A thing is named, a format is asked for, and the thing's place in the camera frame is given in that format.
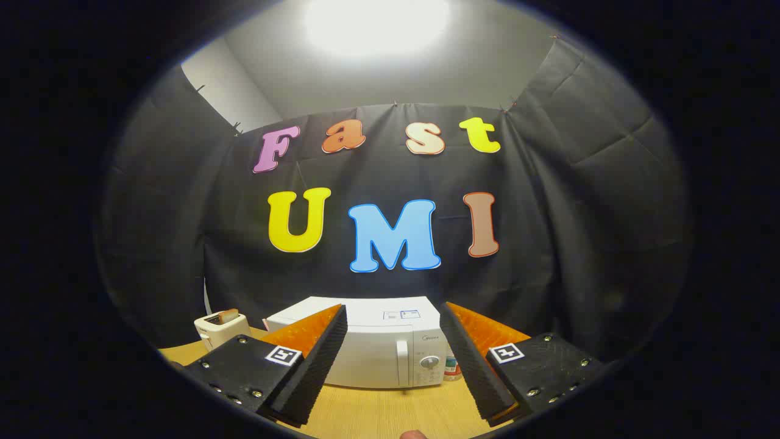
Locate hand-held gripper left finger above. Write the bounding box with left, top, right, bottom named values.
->
left=183, top=304, right=349, bottom=427

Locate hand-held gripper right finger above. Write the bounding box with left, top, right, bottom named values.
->
left=439, top=302, right=604, bottom=427

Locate white microwave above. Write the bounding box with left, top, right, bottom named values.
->
left=266, top=296, right=449, bottom=390

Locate white toaster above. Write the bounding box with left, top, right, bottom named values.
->
left=194, top=311, right=252, bottom=351

